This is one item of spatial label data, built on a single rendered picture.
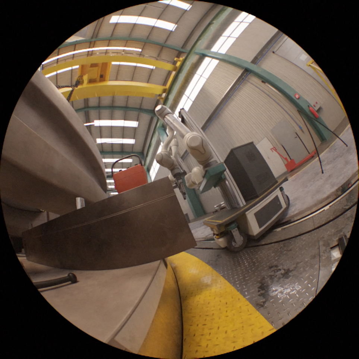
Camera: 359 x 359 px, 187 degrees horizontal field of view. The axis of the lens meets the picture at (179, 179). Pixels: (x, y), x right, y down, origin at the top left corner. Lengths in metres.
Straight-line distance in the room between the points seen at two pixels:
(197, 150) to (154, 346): 0.91
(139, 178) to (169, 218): 0.26
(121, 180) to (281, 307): 0.90
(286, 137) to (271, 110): 1.58
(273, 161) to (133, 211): 5.73
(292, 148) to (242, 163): 5.36
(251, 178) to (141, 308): 1.07
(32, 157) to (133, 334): 0.85
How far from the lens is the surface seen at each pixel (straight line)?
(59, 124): 1.35
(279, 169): 5.81
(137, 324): 0.28
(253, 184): 1.05
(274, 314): 0.51
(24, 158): 0.83
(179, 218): 0.52
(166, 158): 0.90
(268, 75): 6.56
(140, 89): 11.72
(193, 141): 0.74
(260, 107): 7.03
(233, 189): 1.05
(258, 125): 6.76
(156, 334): 0.39
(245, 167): 1.07
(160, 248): 0.53
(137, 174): 0.61
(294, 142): 6.33
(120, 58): 11.05
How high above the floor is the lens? 0.46
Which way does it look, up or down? 19 degrees up
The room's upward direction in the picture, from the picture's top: 24 degrees counter-clockwise
